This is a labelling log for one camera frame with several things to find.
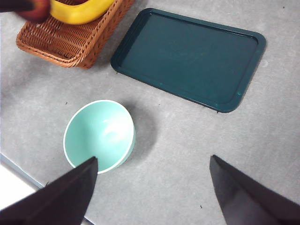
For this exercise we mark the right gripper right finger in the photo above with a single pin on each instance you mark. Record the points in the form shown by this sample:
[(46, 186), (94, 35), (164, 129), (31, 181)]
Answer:
[(246, 201)]

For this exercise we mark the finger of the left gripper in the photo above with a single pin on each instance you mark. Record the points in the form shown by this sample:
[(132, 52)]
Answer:
[(14, 5)]

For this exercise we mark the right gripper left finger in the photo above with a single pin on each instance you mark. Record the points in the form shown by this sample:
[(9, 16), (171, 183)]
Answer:
[(58, 201)]

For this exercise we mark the dark purple plum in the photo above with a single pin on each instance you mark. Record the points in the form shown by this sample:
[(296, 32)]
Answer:
[(35, 15)]

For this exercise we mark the teal ribbed bowl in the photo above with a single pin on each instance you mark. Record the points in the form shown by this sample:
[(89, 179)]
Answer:
[(93, 131)]

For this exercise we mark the brown wicker basket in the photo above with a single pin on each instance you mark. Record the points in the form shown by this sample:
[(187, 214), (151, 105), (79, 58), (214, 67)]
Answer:
[(58, 39)]

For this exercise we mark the yellow banana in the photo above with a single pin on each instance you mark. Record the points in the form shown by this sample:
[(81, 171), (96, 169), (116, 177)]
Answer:
[(79, 14)]

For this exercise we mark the dark rectangular tray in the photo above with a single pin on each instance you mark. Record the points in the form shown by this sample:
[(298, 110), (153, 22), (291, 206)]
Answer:
[(187, 58)]

